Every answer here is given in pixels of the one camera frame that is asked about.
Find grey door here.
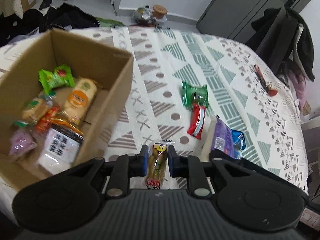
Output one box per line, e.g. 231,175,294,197
196,0,311,43

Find red gold-dotted snack packet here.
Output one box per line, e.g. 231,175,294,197
35,104,61,133

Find black clothes pile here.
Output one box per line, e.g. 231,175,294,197
1,3,100,46

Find brown cardboard box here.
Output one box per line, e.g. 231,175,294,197
0,28,135,192

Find red white snack bar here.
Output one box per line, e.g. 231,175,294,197
187,103,206,140

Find red black keychain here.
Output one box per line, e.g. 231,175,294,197
253,64,278,97

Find orange rice cracker packet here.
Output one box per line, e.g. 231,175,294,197
62,77,98,127

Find brown lidded jar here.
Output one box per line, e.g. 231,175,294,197
152,4,168,20

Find blue snack packet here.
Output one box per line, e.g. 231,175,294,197
231,129,246,159

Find dark green snack packet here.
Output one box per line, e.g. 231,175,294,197
182,81,209,108

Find green cookie packet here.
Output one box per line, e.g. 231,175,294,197
12,94,55,127

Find light green snack packet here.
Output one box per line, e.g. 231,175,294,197
39,64,75,94

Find white labelled snack packet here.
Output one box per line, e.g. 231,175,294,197
38,119,84,175

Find patterned white bedspread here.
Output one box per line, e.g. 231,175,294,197
1,27,308,219

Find plastic bag of items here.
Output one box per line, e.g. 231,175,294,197
133,5,167,28

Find pink purple snack packet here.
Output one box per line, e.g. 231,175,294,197
9,128,37,161

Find black coat on chair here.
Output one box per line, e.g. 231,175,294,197
245,7,315,82

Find pink garment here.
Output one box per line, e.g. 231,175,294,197
285,67,311,117

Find clear yellow-green snack stick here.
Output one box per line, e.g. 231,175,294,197
144,140,175,190

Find green frog rug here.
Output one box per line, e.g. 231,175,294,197
96,17,126,28

